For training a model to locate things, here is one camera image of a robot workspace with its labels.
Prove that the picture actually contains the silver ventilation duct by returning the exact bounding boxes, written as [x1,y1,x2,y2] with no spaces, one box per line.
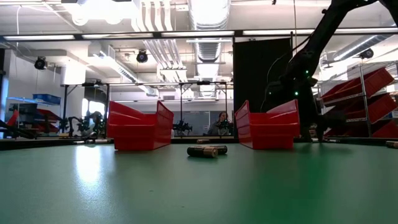
[188,0,231,63]

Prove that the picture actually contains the red plastic bin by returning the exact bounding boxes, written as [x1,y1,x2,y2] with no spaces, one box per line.
[234,99,302,151]
[106,100,175,152]

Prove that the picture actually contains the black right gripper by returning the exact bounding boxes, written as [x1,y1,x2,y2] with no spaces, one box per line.
[264,70,348,143]

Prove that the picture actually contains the black ceiling spotlight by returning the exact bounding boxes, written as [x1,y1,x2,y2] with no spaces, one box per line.
[359,48,375,60]
[136,49,149,64]
[34,55,48,71]

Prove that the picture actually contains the person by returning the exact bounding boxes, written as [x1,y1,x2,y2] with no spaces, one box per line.
[207,111,234,137]

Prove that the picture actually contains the black divider panel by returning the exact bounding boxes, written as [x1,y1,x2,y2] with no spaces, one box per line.
[233,37,294,113]

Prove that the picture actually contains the black station frame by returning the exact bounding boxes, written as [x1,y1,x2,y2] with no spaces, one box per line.
[136,80,228,137]
[63,81,110,138]

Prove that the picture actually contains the green table mat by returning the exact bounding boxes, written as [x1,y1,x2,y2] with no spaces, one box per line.
[0,142,398,224]

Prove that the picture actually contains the red shelf bin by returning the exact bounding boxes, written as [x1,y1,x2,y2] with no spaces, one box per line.
[323,119,398,139]
[321,93,398,124]
[319,67,395,105]

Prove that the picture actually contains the red storage bin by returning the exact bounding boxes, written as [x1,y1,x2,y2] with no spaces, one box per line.
[36,108,63,135]

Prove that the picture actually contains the black monitor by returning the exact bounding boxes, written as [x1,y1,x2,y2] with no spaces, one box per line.
[9,103,39,125]

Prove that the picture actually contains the metal wire shelf rack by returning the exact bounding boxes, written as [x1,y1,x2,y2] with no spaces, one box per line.
[317,63,398,139]

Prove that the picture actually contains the ceiling light strip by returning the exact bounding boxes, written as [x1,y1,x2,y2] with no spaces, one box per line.
[334,28,398,34]
[243,29,315,35]
[2,35,75,41]
[81,33,154,39]
[161,30,234,38]

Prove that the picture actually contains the blue storage bin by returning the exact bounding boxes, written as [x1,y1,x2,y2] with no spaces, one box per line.
[33,94,62,106]

